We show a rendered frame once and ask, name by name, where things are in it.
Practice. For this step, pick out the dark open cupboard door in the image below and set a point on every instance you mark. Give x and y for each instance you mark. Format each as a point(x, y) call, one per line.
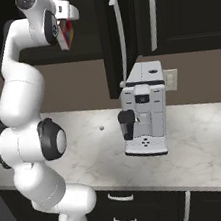
point(108, 42)

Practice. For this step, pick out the white wall socket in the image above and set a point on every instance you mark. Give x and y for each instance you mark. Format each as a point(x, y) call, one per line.
point(171, 79)

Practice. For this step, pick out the dark open wall cupboard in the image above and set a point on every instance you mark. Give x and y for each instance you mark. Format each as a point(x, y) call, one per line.
point(85, 35)

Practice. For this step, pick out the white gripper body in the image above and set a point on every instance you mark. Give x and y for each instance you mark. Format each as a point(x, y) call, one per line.
point(74, 13)

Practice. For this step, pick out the dark closed cupboard door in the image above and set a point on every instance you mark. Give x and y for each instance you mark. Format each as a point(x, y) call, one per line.
point(190, 5)

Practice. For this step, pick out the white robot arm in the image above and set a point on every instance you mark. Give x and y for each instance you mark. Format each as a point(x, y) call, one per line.
point(20, 106)

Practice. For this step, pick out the colourful cereal box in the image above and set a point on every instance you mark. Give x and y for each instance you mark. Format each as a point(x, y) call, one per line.
point(67, 36)

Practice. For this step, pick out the white grey coffee machine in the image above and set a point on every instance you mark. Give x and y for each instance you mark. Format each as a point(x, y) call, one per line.
point(148, 123)

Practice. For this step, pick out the small grey ball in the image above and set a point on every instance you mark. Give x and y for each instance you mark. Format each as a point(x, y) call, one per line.
point(101, 128)

